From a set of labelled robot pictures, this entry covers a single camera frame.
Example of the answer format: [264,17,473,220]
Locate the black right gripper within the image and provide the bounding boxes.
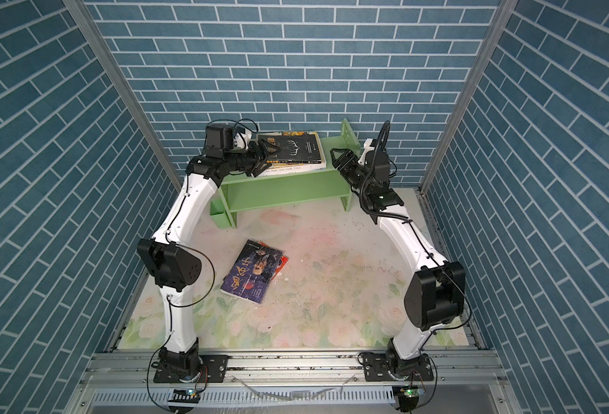
[332,151,372,201]

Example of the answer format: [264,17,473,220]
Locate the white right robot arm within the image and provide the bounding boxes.
[330,148,465,381]

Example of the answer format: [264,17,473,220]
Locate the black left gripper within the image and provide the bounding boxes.
[222,139,280,177]

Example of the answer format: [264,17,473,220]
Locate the black corrugated cable conduit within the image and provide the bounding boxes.
[358,120,419,226]

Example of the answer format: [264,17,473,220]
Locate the metal corner frame post left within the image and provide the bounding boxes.
[63,0,182,191]

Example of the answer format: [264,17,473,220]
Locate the red manga comic book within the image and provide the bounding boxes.
[253,241,288,281]

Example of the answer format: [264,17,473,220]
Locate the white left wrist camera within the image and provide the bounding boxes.
[234,129,253,151]

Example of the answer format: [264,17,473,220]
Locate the metal corner frame post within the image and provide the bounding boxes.
[419,0,520,195]
[63,0,182,191]

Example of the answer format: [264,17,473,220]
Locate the metal base rail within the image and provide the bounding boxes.
[66,347,519,413]

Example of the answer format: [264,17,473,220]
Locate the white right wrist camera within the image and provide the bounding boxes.
[359,139,376,165]

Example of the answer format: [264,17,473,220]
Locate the black book yellow text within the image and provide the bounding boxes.
[257,131,326,165]

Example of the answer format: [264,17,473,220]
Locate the green shelf rack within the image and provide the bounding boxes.
[209,118,363,229]

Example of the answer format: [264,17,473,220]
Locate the white book brown stripes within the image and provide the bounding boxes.
[259,162,326,178]

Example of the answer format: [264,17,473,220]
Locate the purple book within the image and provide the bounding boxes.
[221,240,284,305]

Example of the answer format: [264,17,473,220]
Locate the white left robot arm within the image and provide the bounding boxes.
[137,118,278,383]

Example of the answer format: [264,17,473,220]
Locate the metal corner frame post right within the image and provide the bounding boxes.
[419,0,520,195]

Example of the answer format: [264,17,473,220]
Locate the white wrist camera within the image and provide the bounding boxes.
[359,139,376,165]
[234,129,253,151]

